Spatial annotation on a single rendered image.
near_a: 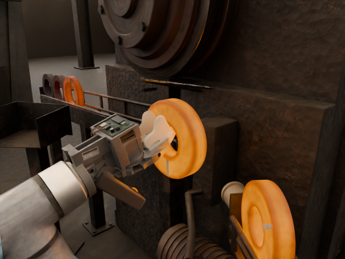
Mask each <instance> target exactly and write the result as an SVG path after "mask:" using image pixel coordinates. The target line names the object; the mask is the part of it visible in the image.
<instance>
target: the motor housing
mask: <svg viewBox="0 0 345 259"><path fill-rule="evenodd" d="M187 235H188V225H186V224H177V225H175V226H173V227H171V228H169V229H168V230H167V231H166V232H165V233H164V234H163V236H162V237H161V239H160V241H159V244H158V249H157V259H184V256H185V248H186V242H187ZM194 255H202V256H203V257H204V259H236V258H235V257H233V256H232V255H230V254H229V253H228V252H226V251H225V250H223V249H222V248H220V247H219V246H218V245H216V244H215V243H214V242H212V241H211V240H210V239H208V238H207V237H205V236H204V235H202V234H201V233H200V232H198V231H197V230H196V240H195V249H194Z"/></svg>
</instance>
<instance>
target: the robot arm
mask: <svg viewBox="0 0 345 259"><path fill-rule="evenodd" d="M90 128H91V133H90V134H91V138H90V139H88V140H86V141H84V142H83V143H81V144H79V145H77V146H75V147H73V146H72V145H70V144H69V145H67V146H65V147H63V148H62V150H63V152H64V154H65V156H66V159H65V160H64V161H59V162H58V163H56V164H54V165H52V166H51V167H49V168H47V169H45V170H43V171H42V172H40V173H38V174H37V175H35V176H33V177H31V178H29V179H28V180H26V181H24V182H22V183H21V184H19V185H17V186H15V187H14V188H12V189H11V190H9V191H7V192H5V193H4V194H2V195H0V259H78V258H77V257H76V256H75V255H74V254H73V253H72V251H71V250H70V248H69V246H68V245H67V243H66V242H65V240H64V239H63V237H62V235H61V234H60V232H59V230H58V229H57V228H56V226H55V225H54V223H56V222H57V221H58V220H60V219H61V218H63V217H64V216H66V215H67V214H69V213H70V212H72V211H73V210H75V209H76V208H78V207H79V206H81V205H82V204H84V203H85V202H86V201H87V198H90V197H91V196H92V195H94V194H95V193H97V190H96V187H97V188H98V189H100V190H102V191H104V192H106V193H107V194H109V195H111V196H113V197H115V198H116V199H118V200H120V201H121V203H122V204H123V205H125V206H127V207H133V208H134V209H136V210H140V209H141V207H142V206H143V204H144V203H145V201H146V200H145V198H144V197H142V196H141V195H140V192H139V190H138V189H137V188H135V187H133V186H127V185H126V184H124V183H122V182H121V181H119V180H117V179H116V178H114V177H113V176H111V175H109V174H108V173H106V172H105V171H107V172H109V173H111V174H113V175H115V176H116V177H118V178H120V177H121V176H123V177H125V176H129V175H133V174H134V173H136V172H139V171H140V170H142V169H143V170H144V169H146V168H147V167H148V166H150V165H151V164H153V163H155V162H157V161H158V160H159V159H160V158H161V157H162V156H163V155H164V153H165V152H166V151H167V149H168V148H169V145H170V143H171V142H172V140H173V139H174V137H175V134H176V133H175V131H174V130H173V128H172V127H171V126H170V125H168V123H167V122H166V120H165V118H164V117H163V116H161V115H160V116H158V117H155V116H154V114H153V112H151V111H149V110H148V111H146V112H145V113H144V114H143V115H142V122H141V125H140V126H139V125H138V124H136V123H133V122H131V121H129V120H127V119H125V118H123V117H121V116H118V115H117V114H114V115H112V116H110V117H108V118H106V119H104V120H102V121H101V122H99V123H97V124H95V125H93V126H91V127H90ZM92 133H93V136H92ZM145 148H146V150H144V149H145Z"/></svg>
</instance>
